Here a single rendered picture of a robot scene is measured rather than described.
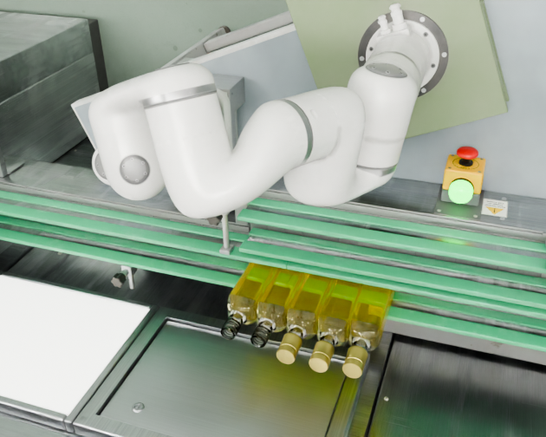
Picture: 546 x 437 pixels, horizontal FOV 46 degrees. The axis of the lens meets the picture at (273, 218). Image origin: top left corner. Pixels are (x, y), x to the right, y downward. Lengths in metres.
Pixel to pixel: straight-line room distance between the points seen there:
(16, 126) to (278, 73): 0.97
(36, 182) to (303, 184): 0.92
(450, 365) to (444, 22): 0.67
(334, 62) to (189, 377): 0.65
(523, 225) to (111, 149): 0.76
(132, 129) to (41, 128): 1.35
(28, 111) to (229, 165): 1.41
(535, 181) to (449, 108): 0.24
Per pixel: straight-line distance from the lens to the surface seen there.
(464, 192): 1.23
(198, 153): 0.72
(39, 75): 2.12
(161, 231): 1.40
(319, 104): 0.78
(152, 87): 0.72
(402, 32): 1.13
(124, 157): 0.81
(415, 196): 1.29
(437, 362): 1.39
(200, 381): 1.29
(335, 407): 1.24
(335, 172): 0.83
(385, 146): 0.91
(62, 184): 1.60
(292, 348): 1.13
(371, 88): 0.88
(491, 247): 1.21
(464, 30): 1.17
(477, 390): 1.35
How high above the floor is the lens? 1.93
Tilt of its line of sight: 53 degrees down
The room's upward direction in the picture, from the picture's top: 147 degrees counter-clockwise
